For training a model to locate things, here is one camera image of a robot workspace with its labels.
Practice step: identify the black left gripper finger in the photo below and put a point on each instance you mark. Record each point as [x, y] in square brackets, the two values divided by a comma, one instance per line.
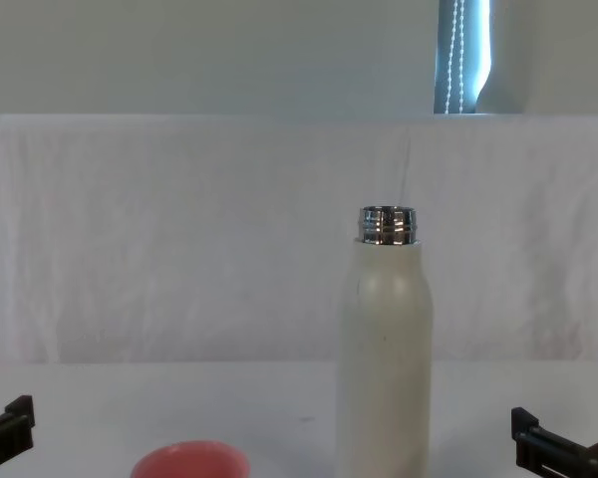
[11, 428]

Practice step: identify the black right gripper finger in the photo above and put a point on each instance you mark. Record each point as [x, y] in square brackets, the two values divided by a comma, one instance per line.
[538, 445]

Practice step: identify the white table cloth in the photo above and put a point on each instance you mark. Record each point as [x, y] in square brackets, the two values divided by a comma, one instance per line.
[229, 403]

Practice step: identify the pale smooth curtain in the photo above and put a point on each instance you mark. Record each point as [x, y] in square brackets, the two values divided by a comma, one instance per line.
[558, 50]
[204, 50]

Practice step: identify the cream vacuum bottle steel neck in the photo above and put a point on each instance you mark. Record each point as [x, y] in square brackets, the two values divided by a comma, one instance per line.
[384, 358]

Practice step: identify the white wrinkled backdrop cloth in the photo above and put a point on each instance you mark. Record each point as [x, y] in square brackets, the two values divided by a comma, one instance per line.
[179, 239]

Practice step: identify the pink cup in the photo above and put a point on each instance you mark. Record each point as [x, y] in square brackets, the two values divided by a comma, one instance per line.
[189, 463]

